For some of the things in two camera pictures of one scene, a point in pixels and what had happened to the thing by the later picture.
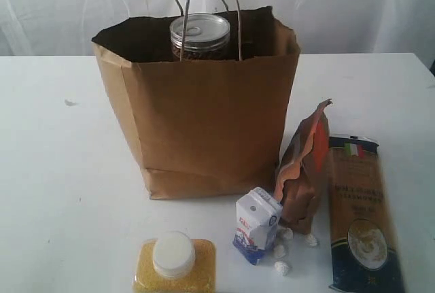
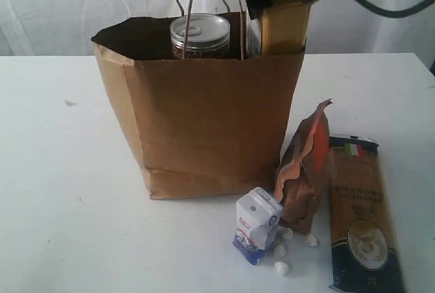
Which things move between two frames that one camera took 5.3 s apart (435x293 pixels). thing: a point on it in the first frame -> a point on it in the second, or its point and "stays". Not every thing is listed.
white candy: [310, 239] stays
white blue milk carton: [257, 211] stays
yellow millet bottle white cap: [173, 262] -> [284, 26]
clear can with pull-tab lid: [207, 37] stays
